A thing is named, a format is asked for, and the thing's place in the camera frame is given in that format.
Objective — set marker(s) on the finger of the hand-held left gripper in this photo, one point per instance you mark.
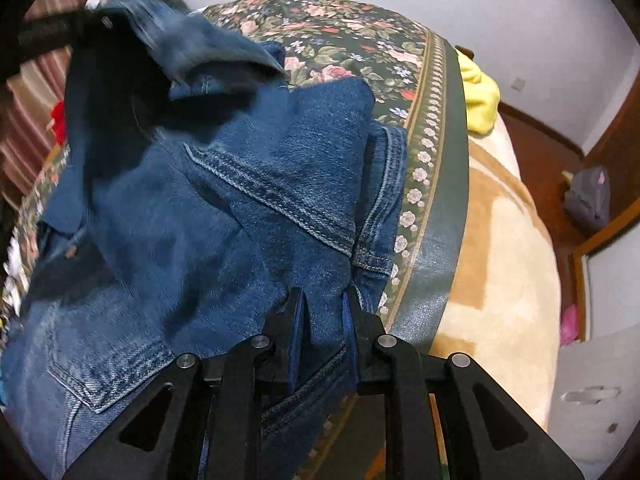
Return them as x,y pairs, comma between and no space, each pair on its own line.
65,27

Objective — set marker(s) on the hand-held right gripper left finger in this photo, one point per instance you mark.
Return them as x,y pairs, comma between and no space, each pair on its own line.
299,340

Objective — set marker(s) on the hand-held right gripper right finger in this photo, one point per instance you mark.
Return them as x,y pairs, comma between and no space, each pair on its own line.
351,345

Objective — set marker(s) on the blue denim jeans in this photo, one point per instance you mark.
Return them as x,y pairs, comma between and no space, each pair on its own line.
225,240

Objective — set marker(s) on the striped maroon curtain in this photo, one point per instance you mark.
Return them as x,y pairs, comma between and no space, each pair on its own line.
30,110

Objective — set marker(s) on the red cloth item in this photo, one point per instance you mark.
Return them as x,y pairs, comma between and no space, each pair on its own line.
59,122

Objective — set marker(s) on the beige plush blanket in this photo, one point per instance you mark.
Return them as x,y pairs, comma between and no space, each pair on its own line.
500,285

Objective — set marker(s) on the pink plastic bag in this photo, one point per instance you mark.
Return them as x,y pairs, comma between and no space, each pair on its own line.
568,327

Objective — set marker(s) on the grey bag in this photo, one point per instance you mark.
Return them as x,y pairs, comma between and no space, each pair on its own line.
587,200

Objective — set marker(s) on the yellow cloth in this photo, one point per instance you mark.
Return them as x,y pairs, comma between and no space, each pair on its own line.
480,95

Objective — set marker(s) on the dark floral bedspread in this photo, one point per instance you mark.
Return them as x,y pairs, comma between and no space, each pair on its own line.
350,45

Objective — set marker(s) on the wooden wardrobe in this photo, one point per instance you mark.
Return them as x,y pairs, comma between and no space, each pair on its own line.
615,160

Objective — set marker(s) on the white wall outlet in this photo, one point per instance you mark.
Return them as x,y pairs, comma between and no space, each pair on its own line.
519,84

